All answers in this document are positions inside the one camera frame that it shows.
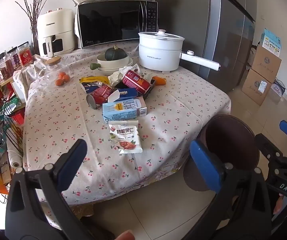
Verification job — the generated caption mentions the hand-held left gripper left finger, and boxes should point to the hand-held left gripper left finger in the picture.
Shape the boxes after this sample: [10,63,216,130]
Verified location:
[5,139,94,240]

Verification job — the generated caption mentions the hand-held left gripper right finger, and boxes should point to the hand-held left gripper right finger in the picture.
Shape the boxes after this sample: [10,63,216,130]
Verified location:
[190,139,277,240]

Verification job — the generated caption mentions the brown trash bin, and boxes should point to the brown trash bin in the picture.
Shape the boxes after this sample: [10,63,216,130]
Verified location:
[183,114,260,193]

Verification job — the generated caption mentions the white nut snack packet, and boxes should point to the white nut snack packet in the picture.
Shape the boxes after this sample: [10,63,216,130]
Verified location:
[108,120,143,155]

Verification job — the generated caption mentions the blue milk carton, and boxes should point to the blue milk carton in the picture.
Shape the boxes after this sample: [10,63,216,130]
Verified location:
[102,88,147,123]

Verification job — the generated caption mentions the red drink can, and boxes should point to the red drink can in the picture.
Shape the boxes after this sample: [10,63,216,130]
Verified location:
[87,85,114,109]
[122,70,151,93]

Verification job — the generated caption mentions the blue wrapper piece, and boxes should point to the blue wrapper piece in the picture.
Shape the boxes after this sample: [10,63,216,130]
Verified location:
[84,82,97,93]

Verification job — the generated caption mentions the yellow snack packet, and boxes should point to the yellow snack packet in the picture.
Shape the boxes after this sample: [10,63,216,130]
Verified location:
[79,76,110,85]

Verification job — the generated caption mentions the black plastic tray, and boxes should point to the black plastic tray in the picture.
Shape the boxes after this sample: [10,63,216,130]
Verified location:
[115,79,155,98]

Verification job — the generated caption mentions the white tissue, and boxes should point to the white tissue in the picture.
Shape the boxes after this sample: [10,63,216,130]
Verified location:
[108,64,140,87]

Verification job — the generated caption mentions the person's right hand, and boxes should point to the person's right hand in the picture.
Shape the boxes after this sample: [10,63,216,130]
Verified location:
[273,194,287,215]

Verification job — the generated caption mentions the person's left hand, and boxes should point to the person's left hand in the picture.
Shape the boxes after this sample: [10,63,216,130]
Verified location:
[115,231,135,240]

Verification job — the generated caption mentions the small dark printed box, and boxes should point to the small dark printed box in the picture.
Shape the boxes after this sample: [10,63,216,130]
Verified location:
[270,79,286,97]

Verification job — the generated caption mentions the cherry print tablecloth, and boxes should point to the cherry print tablecloth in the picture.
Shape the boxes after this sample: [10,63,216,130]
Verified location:
[13,41,231,207]

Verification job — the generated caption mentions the cardboard box with shipping label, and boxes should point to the cardboard box with shipping label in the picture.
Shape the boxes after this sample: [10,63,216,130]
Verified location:
[241,69,275,105]

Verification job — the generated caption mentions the plain cardboard box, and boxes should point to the plain cardboard box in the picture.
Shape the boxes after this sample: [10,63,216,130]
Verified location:
[251,44,282,77]

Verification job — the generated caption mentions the blue and white carton box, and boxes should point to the blue and white carton box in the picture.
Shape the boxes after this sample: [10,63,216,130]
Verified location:
[260,28,282,57]

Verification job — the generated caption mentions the glass jar with bamboo lid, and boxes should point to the glass jar with bamboo lid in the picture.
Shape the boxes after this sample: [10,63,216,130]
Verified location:
[39,56,71,87]

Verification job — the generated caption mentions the stacked white bowls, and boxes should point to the stacked white bowls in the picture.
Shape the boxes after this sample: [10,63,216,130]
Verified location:
[90,52,131,71]

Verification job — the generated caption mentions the grey refrigerator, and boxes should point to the grey refrigerator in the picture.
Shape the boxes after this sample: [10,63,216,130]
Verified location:
[158,0,256,93]

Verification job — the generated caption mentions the green pumpkin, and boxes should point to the green pumpkin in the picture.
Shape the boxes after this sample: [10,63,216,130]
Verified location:
[105,45,128,61]

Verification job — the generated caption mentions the glass jar with dark contents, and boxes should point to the glass jar with dark contents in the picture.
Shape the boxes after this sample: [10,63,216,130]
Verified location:
[7,47,20,68]

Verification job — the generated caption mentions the white electric pot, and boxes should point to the white electric pot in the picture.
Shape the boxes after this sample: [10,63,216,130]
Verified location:
[138,29,220,72]

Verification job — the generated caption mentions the glass vase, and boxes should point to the glass vase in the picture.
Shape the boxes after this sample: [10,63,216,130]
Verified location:
[30,26,40,53]

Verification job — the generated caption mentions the cream air fryer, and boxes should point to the cream air fryer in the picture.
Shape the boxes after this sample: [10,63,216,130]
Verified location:
[37,8,75,57]

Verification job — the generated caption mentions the white microwave oven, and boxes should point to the white microwave oven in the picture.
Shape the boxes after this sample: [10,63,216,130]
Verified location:
[77,0,159,49]

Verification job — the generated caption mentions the dry branch bundle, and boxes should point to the dry branch bundle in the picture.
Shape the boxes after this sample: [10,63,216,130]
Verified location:
[15,0,50,29]

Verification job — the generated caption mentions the white string spool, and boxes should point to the white string spool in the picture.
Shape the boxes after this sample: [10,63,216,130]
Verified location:
[8,149,24,176]

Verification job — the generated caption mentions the black wire rack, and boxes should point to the black wire rack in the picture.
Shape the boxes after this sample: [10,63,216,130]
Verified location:
[0,97,25,158]

